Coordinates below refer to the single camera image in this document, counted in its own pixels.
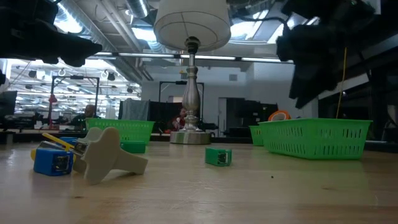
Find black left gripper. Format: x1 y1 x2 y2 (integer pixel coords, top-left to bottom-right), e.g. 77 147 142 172
0 20 103 68

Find silver table lamp white shade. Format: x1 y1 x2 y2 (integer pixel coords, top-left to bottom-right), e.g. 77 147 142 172
153 0 233 146

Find silver spiral air duct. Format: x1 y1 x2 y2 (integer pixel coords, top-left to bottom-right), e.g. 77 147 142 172
126 0 150 19

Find blue stapler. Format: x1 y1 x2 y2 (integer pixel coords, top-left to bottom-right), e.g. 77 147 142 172
58 136 79 146
33 147 75 177

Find person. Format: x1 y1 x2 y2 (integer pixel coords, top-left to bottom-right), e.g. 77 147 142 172
172 107 188 131
70 104 101 130

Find yellow cable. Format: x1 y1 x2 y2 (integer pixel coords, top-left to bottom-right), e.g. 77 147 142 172
335 46 348 119

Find black metal frame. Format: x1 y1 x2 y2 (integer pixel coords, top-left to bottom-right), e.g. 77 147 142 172
46 75 101 130

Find grey hanging cloth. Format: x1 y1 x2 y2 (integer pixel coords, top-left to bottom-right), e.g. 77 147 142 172
120 98 150 121

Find black monitor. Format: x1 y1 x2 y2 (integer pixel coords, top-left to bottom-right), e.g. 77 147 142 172
0 90 18 118

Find long ceiling light bar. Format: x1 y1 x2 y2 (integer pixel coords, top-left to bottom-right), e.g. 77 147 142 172
93 52 295 65

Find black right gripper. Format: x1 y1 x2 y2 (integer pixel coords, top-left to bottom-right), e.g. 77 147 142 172
275 0 376 109

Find black cabinets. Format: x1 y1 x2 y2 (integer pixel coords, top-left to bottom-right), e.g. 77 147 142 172
225 97 280 138

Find green plastic basket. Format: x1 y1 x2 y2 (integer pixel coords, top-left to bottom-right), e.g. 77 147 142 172
257 118 373 161
85 118 155 146
248 125 265 147

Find green stapler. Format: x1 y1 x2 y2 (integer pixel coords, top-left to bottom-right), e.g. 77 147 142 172
120 141 147 154

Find small green cube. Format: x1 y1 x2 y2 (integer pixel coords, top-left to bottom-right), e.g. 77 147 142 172
204 147 233 167

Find orange tape roll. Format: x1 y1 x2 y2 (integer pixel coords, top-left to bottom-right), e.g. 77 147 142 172
267 110 292 122

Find yellow stapler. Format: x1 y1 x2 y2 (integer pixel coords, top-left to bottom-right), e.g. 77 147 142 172
30 132 77 160

